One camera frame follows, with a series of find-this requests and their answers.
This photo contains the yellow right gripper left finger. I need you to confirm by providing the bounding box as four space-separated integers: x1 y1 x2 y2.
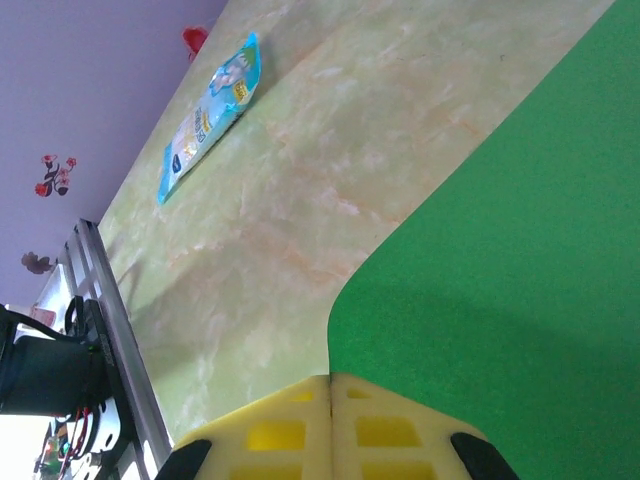
172 374 333 480

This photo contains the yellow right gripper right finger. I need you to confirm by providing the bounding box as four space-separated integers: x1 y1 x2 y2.
329 372 521 480

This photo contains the green paper sheet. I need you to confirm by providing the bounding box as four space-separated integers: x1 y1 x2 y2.
327 0 640 480

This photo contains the blue snack packet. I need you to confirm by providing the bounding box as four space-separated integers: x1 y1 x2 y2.
157 32 263 206

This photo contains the wide aluminium frame beam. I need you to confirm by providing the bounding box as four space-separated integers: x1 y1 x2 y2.
59 217 175 480

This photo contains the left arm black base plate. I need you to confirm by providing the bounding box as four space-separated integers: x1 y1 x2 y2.
69 297 151 480

